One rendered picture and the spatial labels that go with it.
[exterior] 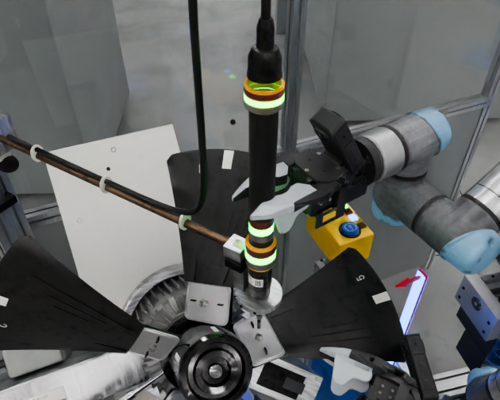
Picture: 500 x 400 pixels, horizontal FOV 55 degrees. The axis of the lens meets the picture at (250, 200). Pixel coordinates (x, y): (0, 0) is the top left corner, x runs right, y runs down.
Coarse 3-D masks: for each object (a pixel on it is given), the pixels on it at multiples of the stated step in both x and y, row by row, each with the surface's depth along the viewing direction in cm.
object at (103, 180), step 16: (192, 0) 49; (192, 16) 50; (192, 32) 51; (192, 48) 52; (192, 64) 54; (32, 144) 86; (64, 160) 83; (96, 176) 80; (128, 192) 77; (160, 208) 74; (176, 208) 73
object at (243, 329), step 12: (240, 324) 85; (264, 324) 85; (240, 336) 83; (252, 336) 83; (264, 336) 83; (276, 336) 83; (252, 348) 81; (276, 348) 81; (252, 360) 79; (264, 360) 79
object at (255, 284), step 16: (256, 32) 46; (272, 32) 46; (256, 48) 47; (272, 48) 47; (256, 64) 47; (272, 64) 47; (256, 80) 48; (272, 80) 48; (256, 272) 68; (256, 288) 71
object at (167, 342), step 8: (144, 328) 73; (144, 336) 75; (152, 336) 75; (160, 336) 75; (168, 336) 74; (136, 344) 77; (144, 344) 77; (160, 344) 77; (168, 344) 76; (176, 344) 76; (136, 352) 79; (144, 352) 79; (152, 352) 79; (160, 352) 79; (168, 352) 78
